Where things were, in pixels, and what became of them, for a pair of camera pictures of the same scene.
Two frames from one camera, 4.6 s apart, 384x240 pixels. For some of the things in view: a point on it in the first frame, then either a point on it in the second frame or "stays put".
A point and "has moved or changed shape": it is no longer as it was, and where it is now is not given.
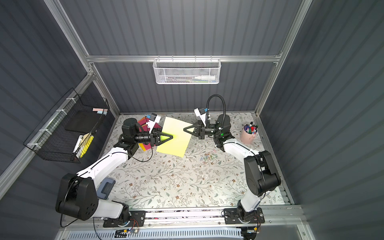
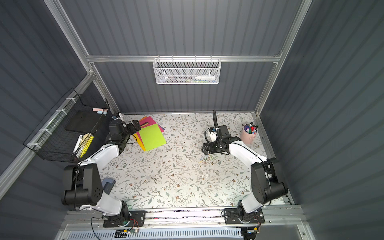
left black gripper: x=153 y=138 → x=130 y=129
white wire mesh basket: x=187 y=71 stays put
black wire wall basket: x=64 y=133 stays put
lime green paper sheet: x=178 y=145 has moved or changed shape
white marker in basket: x=205 y=77 stays put
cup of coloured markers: x=248 y=133 stays put
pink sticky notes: x=97 y=109 stays put
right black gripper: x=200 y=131 → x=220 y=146
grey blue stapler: x=105 y=188 stays put
